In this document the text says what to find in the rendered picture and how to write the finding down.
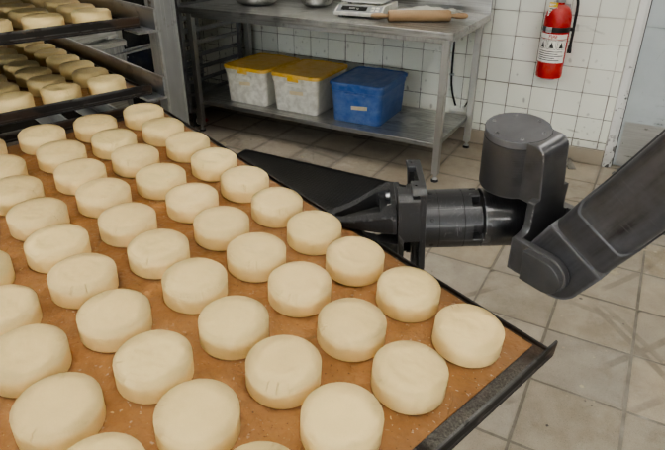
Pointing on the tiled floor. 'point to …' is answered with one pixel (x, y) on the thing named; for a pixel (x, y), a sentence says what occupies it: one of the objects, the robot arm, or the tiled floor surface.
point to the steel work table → (277, 13)
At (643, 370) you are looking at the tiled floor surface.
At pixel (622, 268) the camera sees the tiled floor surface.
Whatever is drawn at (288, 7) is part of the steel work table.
